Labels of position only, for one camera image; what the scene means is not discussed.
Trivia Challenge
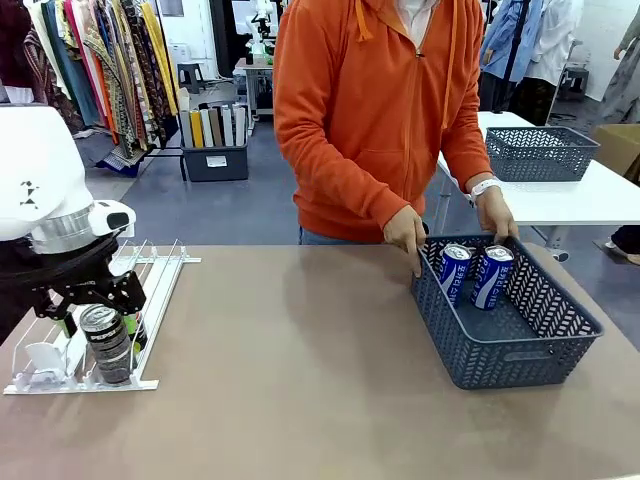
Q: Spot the mannequin in maroon top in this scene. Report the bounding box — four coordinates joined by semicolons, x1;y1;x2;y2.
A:
0;0;47;106

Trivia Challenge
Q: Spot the black garment stand pole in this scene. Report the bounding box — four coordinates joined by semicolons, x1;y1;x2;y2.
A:
501;0;532;114

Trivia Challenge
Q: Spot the white side table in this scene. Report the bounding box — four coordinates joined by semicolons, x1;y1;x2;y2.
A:
436;110;640;264

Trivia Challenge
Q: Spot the person's left forearm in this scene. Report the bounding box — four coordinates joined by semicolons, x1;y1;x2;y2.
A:
438;107;495;195

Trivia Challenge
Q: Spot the grey step stool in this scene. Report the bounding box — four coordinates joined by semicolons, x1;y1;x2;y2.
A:
177;62;207;95

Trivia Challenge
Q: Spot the cream fabric sample board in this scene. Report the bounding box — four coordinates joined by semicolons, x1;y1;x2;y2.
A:
199;107;215;148

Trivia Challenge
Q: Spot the hanging white shirt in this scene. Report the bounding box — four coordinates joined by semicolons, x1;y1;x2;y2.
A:
523;0;585;87

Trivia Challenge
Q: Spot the pile of folded fabrics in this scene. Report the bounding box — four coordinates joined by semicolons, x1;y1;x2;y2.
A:
74;127;167;178

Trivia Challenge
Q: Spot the background robot work table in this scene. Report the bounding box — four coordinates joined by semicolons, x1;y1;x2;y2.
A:
233;55;276;122

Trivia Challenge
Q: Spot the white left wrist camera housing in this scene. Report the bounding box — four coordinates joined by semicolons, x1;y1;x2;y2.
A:
91;198;138;239

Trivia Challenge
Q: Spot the mannequin in grey dress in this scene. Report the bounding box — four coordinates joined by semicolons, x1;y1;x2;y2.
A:
598;9;640;126

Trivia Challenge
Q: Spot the brown fabric sample board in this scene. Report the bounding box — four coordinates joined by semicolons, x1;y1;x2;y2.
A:
208;105;224;148

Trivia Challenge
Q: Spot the light grey fabric sample board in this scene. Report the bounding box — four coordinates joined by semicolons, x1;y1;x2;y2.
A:
220;104;235;147

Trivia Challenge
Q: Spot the person in orange hoodie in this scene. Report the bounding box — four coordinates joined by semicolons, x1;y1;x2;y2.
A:
272;0;503;246

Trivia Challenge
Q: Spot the dark grey storage bin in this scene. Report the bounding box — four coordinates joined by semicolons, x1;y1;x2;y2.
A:
180;144;250;183

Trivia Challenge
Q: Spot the white fabric sample board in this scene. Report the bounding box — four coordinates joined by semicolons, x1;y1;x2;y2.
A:
232;103;248;147

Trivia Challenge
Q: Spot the black Pepsi can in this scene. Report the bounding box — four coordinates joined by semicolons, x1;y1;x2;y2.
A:
78;303;136;388
130;313;150;353

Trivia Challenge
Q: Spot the person's right forearm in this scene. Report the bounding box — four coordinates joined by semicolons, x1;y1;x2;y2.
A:
314;139;417;234

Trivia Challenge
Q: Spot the brown cardboard box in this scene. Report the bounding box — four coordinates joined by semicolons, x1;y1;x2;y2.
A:
592;123;640;182

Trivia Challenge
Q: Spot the person's right hand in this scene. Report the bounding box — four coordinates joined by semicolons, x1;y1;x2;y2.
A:
382;204;428;279

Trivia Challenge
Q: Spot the bystander's dark leg and shoe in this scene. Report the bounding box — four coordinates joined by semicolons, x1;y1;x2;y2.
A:
604;224;640;266

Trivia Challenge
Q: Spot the yellow fabric sample board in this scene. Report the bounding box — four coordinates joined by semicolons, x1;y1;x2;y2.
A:
190;108;205;149

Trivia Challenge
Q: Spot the person's left hand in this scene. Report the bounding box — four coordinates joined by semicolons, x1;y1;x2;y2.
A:
474;185;521;247

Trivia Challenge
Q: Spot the black plastic stool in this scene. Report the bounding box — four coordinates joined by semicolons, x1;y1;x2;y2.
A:
558;66;590;104

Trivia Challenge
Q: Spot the blue Pocari can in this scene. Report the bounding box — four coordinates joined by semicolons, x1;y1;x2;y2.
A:
438;242;474;309
468;244;516;312

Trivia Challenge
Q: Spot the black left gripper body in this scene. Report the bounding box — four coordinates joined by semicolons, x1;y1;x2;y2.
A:
47;268;140;309

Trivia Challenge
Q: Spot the grey plastic basket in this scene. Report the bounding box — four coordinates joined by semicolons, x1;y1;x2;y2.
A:
410;233;605;391
484;126;601;183

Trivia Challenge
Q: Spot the white wristband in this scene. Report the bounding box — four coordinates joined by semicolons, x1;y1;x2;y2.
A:
468;176;503;204

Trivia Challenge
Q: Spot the white can dispenser rack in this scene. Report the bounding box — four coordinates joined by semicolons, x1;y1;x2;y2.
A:
3;238;202;396

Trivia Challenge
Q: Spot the rack of hanging garments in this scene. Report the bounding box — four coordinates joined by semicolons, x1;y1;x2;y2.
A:
24;0;181;151

